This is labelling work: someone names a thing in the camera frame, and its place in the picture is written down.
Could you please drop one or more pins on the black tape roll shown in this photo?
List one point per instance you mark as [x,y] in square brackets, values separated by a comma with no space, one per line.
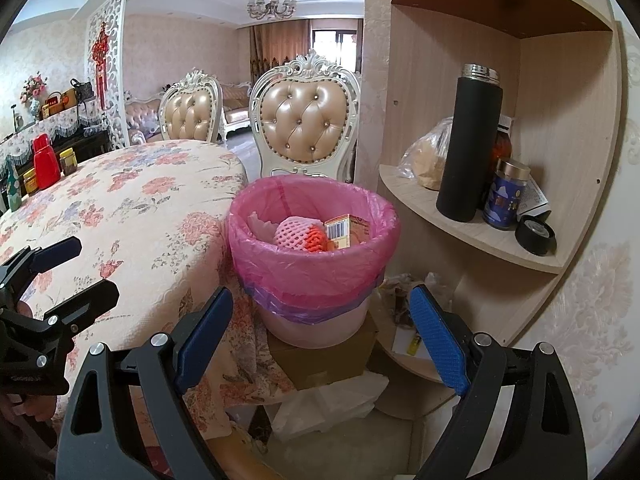
[535,236]

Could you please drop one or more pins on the brown curtain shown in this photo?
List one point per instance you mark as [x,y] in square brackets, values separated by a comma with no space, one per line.
[274,44]

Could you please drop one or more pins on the floral tablecloth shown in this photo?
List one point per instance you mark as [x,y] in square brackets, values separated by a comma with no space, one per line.
[152,220]

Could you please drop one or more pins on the white plastic packaging bag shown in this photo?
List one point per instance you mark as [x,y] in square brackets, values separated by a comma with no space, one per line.
[265,231]

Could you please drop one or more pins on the pink foam fruit net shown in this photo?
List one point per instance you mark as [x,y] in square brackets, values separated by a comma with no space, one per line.
[300,233]

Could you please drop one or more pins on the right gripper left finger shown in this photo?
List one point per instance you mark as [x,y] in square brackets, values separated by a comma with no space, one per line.
[100,437]

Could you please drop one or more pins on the yellow cardboard box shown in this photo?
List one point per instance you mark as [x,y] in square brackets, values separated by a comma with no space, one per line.
[346,231]

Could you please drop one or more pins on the plastic bag of food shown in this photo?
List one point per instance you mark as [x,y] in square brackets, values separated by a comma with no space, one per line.
[425,160]

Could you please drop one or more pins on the red chinese knot ornament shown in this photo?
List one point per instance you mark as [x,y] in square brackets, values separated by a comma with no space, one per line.
[99,52]

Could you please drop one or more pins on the chandelier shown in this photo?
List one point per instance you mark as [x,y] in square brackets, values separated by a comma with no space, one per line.
[271,9]

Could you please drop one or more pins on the green patterned bottle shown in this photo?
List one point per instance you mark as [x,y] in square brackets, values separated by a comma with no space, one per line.
[13,192]

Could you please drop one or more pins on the pink sofa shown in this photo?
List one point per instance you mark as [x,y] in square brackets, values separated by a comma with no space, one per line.
[142,113]

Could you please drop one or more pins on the pink-lined trash bin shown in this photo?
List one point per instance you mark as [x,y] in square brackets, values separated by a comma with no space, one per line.
[312,300]

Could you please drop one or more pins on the flower vase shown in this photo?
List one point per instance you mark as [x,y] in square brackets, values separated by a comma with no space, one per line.
[33,91]

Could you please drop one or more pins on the beige tufted chair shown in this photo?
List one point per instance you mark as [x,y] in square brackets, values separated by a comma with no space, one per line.
[191,108]
[304,116]

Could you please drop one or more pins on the red thermos jug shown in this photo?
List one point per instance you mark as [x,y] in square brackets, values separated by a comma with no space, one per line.
[46,165]

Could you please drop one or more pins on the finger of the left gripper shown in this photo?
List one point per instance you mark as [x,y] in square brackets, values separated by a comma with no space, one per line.
[75,307]
[18,272]

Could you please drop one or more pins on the brown cardboard box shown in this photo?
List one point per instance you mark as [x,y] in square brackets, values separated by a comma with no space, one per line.
[311,368]

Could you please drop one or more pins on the person's left hand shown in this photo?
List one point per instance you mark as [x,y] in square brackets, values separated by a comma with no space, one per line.
[41,408]

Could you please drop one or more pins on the left yellow-lid jar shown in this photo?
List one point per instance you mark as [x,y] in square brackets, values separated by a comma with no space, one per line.
[30,182]

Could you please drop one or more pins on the yellow-lid jar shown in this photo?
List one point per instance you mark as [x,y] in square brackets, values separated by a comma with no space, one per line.
[30,182]
[68,161]

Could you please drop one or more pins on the blue tin can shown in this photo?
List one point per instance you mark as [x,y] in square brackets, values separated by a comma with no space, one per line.
[505,193]

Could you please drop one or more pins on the wooden corner shelf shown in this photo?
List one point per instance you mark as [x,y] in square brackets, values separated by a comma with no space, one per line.
[558,69]

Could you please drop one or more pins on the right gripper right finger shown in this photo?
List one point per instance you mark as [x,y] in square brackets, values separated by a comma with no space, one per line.
[543,436]

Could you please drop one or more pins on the black thermos flask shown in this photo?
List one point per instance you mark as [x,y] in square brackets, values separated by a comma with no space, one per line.
[467,173]

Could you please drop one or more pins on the far beige tufted chair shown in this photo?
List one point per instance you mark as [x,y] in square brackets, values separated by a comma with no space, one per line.
[191,108]

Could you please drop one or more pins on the near beige tufted chair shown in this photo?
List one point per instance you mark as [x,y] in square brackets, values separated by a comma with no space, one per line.
[304,116]

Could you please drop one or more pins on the right yellow-lid jar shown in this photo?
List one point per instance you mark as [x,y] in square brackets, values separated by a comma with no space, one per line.
[68,161]

